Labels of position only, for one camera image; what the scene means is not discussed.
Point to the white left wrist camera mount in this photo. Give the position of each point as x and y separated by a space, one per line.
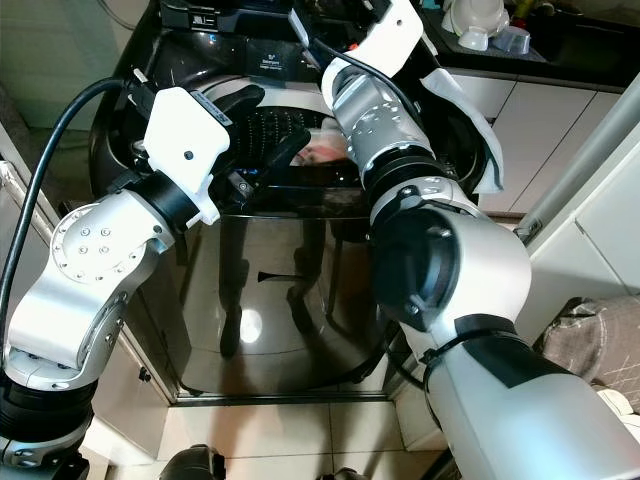
185 140

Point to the grey patterned fabric bag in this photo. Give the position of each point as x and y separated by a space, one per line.
595 345

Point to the white cloth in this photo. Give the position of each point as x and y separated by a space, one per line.
475 130

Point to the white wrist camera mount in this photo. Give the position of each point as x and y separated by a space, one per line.
185 140
382 30

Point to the white drawer cabinet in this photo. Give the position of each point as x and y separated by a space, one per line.
550 130

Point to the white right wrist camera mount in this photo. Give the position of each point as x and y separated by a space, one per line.
382 30

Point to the clear plastic cup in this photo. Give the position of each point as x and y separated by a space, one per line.
512 42

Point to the white door frame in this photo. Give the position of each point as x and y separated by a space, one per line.
575 150

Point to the black robot right foot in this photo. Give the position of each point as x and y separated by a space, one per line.
345 473

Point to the pink garment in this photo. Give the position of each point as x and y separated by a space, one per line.
325 152

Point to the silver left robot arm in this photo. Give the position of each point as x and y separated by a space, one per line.
82 262

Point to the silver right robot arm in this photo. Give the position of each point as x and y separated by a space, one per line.
480 250

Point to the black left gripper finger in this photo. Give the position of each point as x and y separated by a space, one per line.
277 160
242 99

